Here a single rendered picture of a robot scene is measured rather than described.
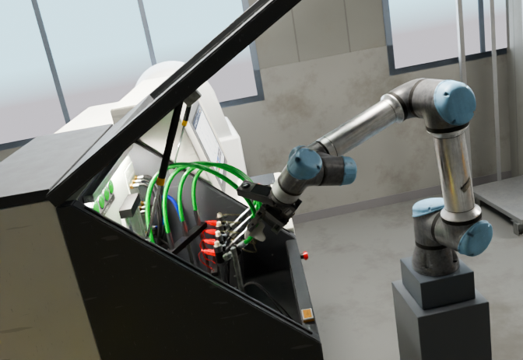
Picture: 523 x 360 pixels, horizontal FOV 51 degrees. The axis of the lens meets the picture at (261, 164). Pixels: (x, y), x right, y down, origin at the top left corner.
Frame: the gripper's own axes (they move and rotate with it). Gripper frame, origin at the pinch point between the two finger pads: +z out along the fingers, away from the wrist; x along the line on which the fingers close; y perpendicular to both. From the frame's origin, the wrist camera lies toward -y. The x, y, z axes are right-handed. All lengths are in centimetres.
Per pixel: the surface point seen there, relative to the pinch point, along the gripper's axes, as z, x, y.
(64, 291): 10, -45, -26
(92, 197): -4.6, -27.7, -35.8
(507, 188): 122, 271, 124
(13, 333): 24, -56, -31
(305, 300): 14.1, 1.1, 26.1
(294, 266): 26.7, 18.2, 18.5
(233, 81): 146, 209, -88
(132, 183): 33, 8, -44
